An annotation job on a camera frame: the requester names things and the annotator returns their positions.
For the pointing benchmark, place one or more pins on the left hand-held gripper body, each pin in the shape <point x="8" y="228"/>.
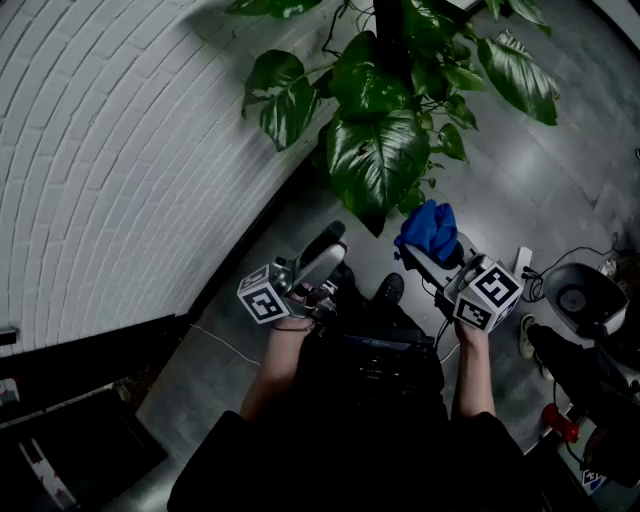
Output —
<point x="260" y="300"/>

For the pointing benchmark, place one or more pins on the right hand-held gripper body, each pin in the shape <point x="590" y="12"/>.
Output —
<point x="495" y="290"/>

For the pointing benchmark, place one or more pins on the dark moulded chair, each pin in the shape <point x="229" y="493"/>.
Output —
<point x="575" y="295"/>

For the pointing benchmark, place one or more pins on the person's black shoe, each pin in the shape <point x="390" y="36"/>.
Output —
<point x="390" y="289"/>

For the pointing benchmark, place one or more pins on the person's black top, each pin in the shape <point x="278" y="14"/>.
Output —
<point x="350" y="465"/>

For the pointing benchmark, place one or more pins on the person's black trousers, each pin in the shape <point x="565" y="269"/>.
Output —
<point x="350" y="300"/>

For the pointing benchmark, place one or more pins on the dark wall outlet plate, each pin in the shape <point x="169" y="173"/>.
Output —
<point x="7" y="336"/>

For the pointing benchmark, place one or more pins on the red object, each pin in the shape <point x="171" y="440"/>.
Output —
<point x="560" y="422"/>

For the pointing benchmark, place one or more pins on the blue cloth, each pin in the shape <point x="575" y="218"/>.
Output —
<point x="427" y="227"/>

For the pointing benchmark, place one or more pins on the person's left forearm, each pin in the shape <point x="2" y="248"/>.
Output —
<point x="280" y="365"/>

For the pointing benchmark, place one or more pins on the green leafy plant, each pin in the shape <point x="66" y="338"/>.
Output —
<point x="375" y="155"/>

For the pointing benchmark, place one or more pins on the white power strip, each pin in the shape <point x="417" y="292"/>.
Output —
<point x="522" y="259"/>

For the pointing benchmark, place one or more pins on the black skirting board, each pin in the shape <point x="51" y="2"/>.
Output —
<point x="75" y="360"/>

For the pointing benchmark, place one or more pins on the person's right forearm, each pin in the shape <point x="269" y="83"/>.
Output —
<point x="472" y="370"/>

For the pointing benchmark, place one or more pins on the black waist-mounted device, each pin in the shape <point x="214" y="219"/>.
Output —
<point x="390" y="341"/>

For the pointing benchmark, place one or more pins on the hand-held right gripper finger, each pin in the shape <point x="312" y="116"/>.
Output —
<point x="471" y="250"/>
<point x="425" y="262"/>

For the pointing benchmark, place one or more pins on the black wrist band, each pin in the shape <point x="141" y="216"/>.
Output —
<point x="295" y="327"/>

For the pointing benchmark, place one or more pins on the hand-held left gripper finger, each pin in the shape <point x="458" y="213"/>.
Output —
<point x="327" y="236"/>
<point x="320" y="265"/>

